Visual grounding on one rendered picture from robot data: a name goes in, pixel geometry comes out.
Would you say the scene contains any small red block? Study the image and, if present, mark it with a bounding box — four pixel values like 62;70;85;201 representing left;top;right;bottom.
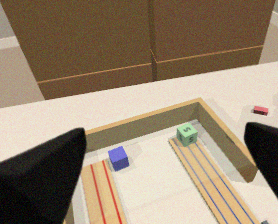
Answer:
254;106;268;116

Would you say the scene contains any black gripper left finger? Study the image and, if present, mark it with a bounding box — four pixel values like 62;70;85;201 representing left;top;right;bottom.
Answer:
0;128;86;224

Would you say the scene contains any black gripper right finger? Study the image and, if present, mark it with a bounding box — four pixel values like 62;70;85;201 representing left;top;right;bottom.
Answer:
244;122;278;200

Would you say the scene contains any brown wooden open-top box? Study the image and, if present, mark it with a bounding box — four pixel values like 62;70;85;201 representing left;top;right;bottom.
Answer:
63;93;258;224

